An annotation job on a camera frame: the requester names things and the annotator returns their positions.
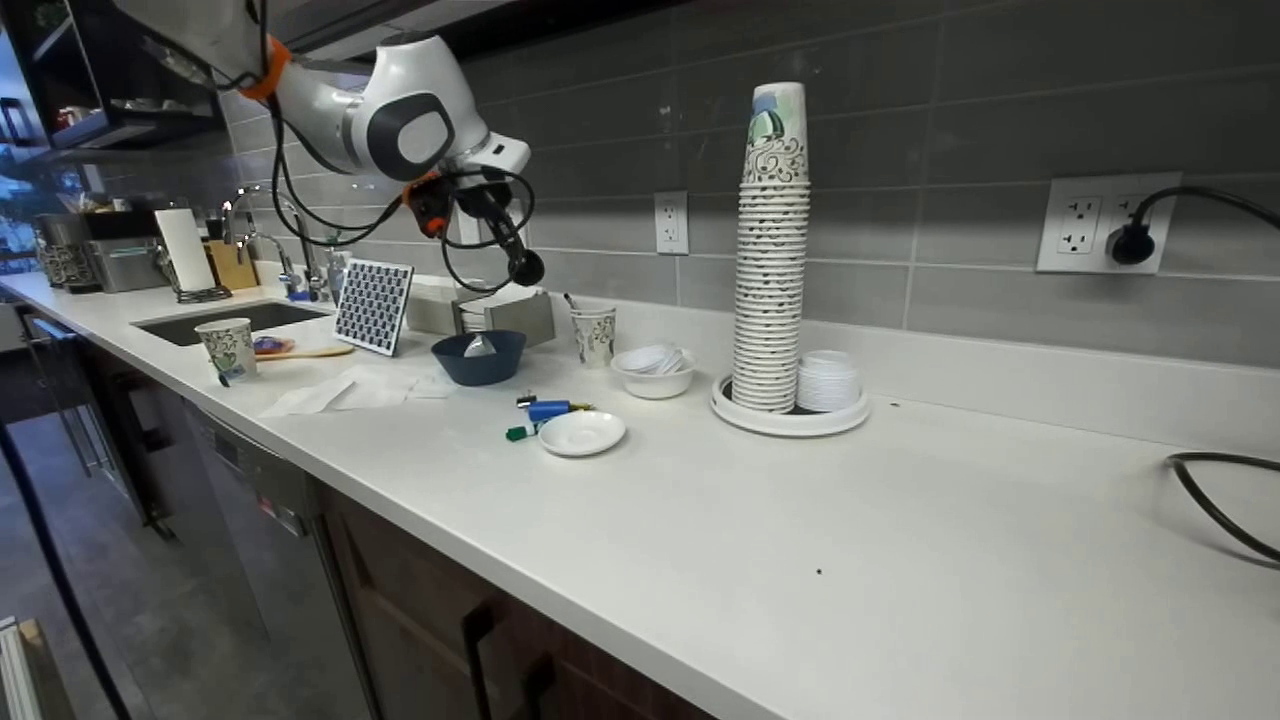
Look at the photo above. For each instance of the patterned paper coffee cup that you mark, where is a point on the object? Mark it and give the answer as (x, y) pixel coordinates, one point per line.
(225, 351)

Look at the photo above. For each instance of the black white checkerboard calibration board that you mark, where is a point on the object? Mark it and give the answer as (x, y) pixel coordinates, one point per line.
(373, 304)

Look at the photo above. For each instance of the white bowl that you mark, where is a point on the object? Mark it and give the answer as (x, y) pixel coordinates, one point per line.
(652, 368)

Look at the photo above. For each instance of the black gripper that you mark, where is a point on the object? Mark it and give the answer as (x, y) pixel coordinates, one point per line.
(461, 199)

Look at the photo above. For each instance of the small patterned cup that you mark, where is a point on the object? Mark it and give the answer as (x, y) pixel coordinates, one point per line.
(597, 338)

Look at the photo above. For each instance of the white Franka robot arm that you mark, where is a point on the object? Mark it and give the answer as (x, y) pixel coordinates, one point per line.
(401, 122)

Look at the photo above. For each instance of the short stack white lids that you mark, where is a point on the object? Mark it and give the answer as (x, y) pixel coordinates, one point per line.
(828, 383)

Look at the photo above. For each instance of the chrome faucet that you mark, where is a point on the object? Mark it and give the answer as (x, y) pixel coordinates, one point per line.
(303, 265)

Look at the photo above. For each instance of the white standing board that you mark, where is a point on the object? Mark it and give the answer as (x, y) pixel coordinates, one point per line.
(184, 249)

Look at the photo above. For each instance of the small white saucer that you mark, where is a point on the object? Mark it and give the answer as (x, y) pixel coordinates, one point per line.
(581, 433)

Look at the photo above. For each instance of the wooden spoon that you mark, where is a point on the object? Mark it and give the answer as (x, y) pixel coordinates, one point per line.
(305, 355)

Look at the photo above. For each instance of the white double wall outlet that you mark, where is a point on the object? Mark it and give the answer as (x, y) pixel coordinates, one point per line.
(1073, 227)

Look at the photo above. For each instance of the metal countertop appliance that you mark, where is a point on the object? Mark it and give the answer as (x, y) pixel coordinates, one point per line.
(93, 254)

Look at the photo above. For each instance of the kitchen sink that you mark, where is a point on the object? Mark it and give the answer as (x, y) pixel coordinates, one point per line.
(233, 320)

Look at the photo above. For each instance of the metal napkin dispenser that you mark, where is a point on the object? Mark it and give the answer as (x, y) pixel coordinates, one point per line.
(505, 311)

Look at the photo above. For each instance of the wooden block holder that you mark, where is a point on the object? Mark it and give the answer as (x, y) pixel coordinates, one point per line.
(230, 261)

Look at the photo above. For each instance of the dark blue bowl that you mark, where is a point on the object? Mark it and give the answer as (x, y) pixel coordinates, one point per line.
(477, 365)

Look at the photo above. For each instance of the round white cup tray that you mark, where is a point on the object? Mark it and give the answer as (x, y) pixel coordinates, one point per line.
(790, 427)

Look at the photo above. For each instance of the tall stack paper cups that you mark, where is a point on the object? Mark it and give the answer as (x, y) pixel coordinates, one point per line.
(769, 247)

